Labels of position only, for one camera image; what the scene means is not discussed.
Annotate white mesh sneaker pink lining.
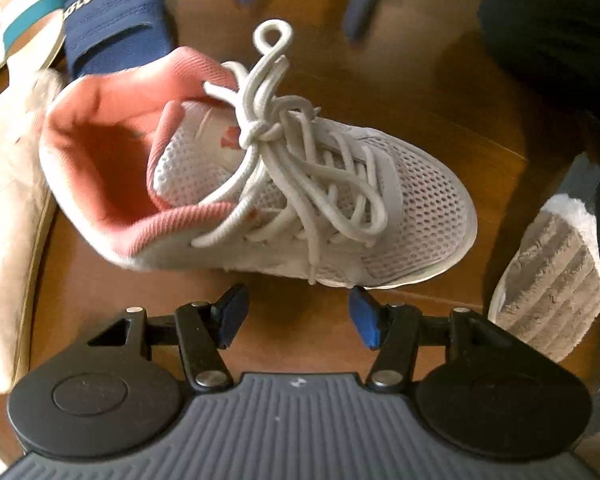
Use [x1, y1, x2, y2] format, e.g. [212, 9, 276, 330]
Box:
[39, 20, 478, 291]

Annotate person's black trousers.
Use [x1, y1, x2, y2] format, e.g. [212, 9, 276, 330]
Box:
[477, 0, 600, 171]

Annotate beige plush slipper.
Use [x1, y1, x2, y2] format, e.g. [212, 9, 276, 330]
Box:
[487, 195, 600, 363]

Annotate beige loafer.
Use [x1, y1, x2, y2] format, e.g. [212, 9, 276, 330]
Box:
[0, 70, 63, 396]

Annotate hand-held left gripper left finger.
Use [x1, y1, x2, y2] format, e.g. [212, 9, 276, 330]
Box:
[87, 284, 251, 392]

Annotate navy blue slipper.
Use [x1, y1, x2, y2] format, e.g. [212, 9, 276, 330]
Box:
[60, 0, 181, 81]

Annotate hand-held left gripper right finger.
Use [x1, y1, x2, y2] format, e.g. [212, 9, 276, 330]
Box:
[349, 286, 513, 392]

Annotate striped white slide sandal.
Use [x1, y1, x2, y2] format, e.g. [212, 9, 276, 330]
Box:
[0, 0, 88, 85]

